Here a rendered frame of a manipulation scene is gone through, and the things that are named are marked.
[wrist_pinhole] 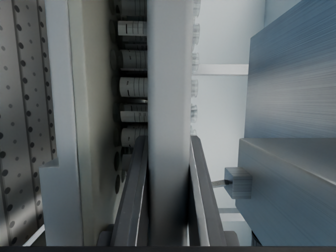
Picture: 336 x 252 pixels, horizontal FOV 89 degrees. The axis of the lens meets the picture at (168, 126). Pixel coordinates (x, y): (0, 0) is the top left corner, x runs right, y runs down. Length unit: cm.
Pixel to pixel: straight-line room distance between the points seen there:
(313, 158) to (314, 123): 26
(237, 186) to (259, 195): 2
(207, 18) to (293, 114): 345
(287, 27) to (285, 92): 16
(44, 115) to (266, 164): 22
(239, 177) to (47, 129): 21
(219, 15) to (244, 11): 48
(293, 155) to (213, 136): 338
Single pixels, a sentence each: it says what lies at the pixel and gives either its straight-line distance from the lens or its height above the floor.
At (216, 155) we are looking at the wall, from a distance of 367.
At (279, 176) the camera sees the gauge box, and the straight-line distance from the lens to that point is 19.
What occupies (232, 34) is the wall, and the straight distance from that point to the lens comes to 387.
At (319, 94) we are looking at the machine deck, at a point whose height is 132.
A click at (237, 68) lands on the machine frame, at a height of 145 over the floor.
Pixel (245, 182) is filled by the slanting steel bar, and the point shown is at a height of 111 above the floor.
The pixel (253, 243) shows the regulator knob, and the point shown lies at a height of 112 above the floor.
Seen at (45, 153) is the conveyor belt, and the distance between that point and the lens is 19.
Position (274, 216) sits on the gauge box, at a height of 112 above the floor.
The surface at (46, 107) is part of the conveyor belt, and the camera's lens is 19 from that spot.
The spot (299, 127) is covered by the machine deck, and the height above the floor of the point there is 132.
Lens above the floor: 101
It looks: 1 degrees up
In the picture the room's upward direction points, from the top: 90 degrees clockwise
